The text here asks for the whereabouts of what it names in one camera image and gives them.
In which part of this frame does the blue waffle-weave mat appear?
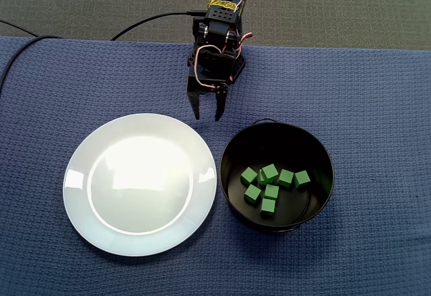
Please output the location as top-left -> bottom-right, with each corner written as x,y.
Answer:
0,36 -> 431,296

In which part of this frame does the thin black cable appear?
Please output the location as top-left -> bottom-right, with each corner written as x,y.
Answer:
0,20 -> 38,37

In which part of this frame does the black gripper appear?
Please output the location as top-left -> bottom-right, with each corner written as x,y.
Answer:
187,45 -> 236,122

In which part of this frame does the white round plate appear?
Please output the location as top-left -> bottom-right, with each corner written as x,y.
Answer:
62,112 -> 218,258

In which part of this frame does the black metal bucket container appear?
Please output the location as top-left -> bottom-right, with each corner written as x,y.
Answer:
218,118 -> 335,233

